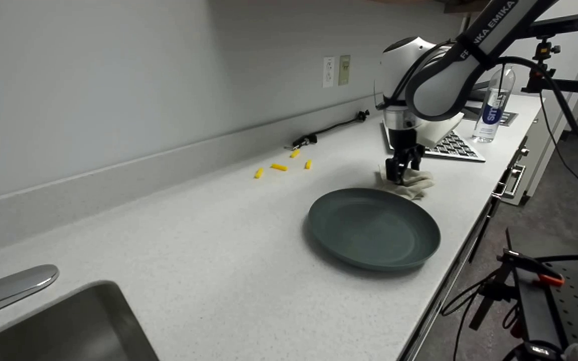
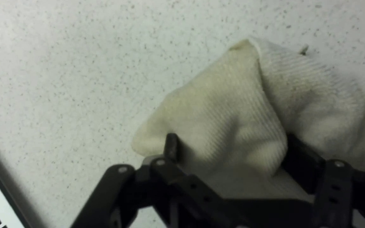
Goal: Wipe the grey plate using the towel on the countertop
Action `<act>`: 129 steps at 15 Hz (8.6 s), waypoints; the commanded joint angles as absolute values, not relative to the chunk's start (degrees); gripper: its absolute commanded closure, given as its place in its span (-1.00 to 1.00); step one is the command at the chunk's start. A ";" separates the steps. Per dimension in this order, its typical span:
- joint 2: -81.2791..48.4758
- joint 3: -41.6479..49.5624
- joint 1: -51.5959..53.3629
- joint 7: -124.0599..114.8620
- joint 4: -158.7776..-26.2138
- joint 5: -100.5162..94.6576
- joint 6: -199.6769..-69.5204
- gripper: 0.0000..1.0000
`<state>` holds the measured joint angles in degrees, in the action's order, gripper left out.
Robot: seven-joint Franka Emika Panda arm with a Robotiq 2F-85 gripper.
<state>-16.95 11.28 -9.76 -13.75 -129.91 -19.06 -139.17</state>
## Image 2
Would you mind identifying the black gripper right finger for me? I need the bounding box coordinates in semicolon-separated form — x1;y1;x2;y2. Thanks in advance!
286;133;365;228

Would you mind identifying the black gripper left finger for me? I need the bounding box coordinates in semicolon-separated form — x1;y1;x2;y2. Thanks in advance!
70;132;244;228

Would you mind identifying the cream white cloth towel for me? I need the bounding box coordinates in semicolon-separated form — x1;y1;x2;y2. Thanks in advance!
131;37;365;203

